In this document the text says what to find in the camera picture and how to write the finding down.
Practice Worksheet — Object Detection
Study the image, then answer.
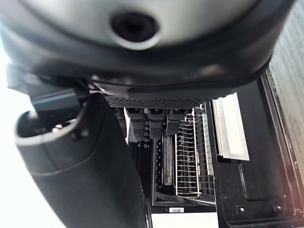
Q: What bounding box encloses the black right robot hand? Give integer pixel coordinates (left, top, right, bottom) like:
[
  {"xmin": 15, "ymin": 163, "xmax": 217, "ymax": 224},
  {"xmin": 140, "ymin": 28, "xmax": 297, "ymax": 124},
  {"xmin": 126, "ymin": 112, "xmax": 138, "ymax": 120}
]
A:
[{"xmin": 0, "ymin": 0, "xmax": 295, "ymax": 228}]

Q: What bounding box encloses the black open dishwasher door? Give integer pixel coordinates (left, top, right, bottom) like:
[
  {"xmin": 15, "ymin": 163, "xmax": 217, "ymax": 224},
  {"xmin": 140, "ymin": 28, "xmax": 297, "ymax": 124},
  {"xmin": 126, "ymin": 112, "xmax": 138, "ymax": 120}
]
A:
[{"xmin": 205, "ymin": 70, "xmax": 304, "ymax": 228}]

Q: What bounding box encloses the white detergent dispenser panel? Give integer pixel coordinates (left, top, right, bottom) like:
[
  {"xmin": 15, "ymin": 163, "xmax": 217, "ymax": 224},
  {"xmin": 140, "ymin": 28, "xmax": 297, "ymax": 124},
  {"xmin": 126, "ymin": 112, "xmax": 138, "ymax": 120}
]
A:
[{"xmin": 212, "ymin": 92, "xmax": 250, "ymax": 162}]

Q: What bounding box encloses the white wire dish rack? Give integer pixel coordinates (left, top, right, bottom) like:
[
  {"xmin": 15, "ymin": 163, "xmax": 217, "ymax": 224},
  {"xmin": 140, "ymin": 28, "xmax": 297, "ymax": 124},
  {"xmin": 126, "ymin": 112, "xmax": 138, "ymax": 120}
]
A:
[{"xmin": 162, "ymin": 102, "xmax": 216, "ymax": 199}]

